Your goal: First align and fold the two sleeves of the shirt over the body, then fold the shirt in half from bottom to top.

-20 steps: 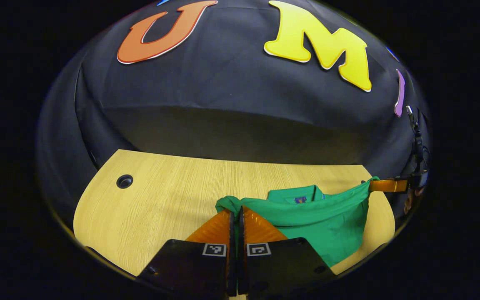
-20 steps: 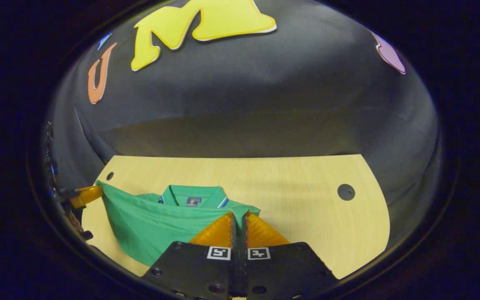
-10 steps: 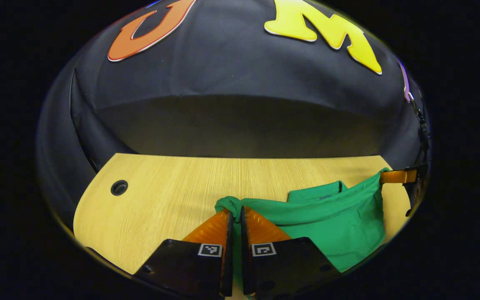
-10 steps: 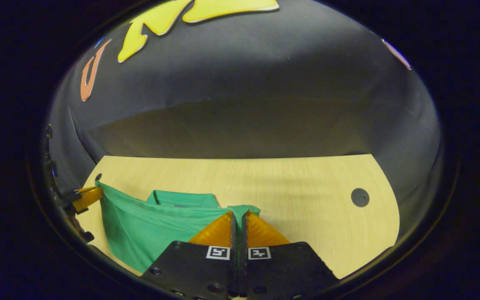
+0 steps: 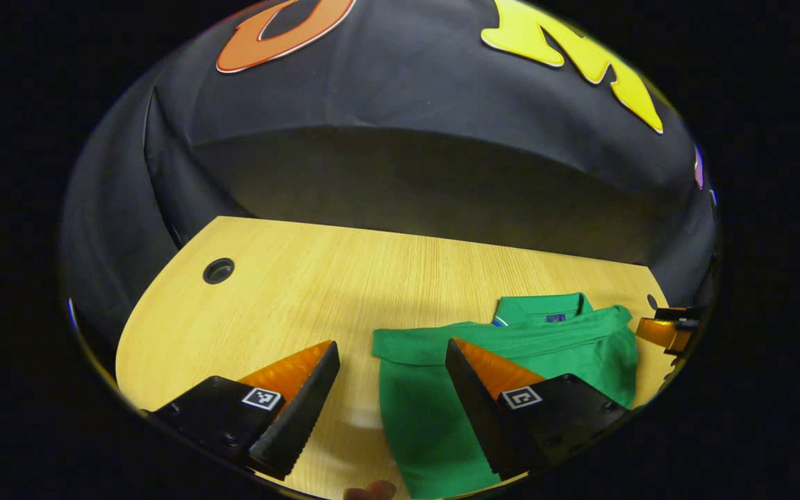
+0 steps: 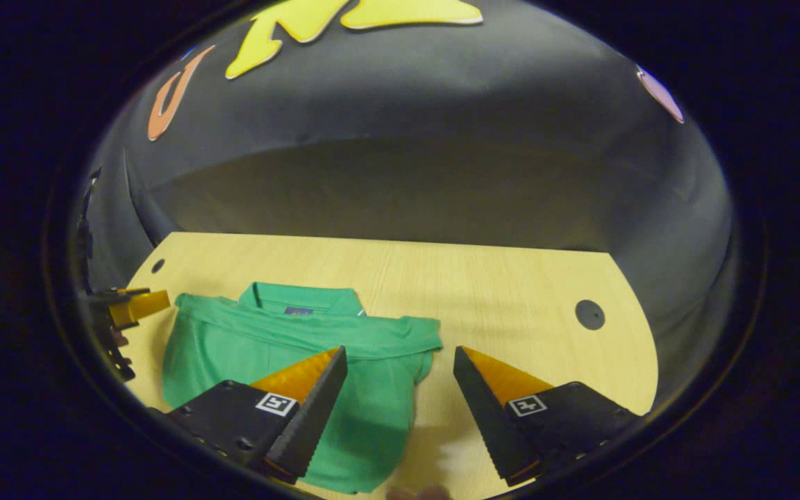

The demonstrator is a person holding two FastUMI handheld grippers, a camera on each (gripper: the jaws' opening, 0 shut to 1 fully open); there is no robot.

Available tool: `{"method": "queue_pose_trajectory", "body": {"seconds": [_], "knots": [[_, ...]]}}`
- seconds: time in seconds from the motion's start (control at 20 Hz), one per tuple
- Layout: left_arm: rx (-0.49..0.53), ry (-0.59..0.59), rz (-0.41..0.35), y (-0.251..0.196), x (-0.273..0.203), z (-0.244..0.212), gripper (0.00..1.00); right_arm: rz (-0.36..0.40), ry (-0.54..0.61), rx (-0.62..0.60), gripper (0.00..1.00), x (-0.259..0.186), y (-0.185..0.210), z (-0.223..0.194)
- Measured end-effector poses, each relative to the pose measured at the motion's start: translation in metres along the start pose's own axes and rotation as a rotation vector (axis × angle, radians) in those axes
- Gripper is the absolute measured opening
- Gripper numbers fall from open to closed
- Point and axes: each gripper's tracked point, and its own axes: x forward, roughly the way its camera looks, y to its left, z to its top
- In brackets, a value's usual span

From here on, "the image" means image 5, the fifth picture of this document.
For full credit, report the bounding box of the green T-shirt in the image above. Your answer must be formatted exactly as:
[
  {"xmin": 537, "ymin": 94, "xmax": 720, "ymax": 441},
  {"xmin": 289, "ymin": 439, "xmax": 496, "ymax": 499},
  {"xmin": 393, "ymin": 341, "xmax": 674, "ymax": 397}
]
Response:
[{"xmin": 372, "ymin": 292, "xmax": 639, "ymax": 500}]

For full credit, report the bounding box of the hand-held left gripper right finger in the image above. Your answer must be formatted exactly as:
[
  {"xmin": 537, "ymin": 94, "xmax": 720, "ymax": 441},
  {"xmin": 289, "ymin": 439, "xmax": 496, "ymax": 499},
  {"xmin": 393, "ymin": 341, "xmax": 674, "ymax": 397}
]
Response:
[{"xmin": 444, "ymin": 337, "xmax": 630, "ymax": 481}]

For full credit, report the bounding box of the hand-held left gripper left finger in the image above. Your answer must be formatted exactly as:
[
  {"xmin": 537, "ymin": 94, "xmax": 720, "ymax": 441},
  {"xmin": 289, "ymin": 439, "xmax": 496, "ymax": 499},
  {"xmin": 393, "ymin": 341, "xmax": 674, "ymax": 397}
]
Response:
[{"xmin": 143, "ymin": 340, "xmax": 342, "ymax": 481}]

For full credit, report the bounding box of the black backdrop cloth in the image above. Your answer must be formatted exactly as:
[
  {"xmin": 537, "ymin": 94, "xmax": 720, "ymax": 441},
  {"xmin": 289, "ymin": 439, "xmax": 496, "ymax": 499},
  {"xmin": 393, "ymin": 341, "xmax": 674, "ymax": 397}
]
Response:
[{"xmin": 60, "ymin": 0, "xmax": 720, "ymax": 348}]

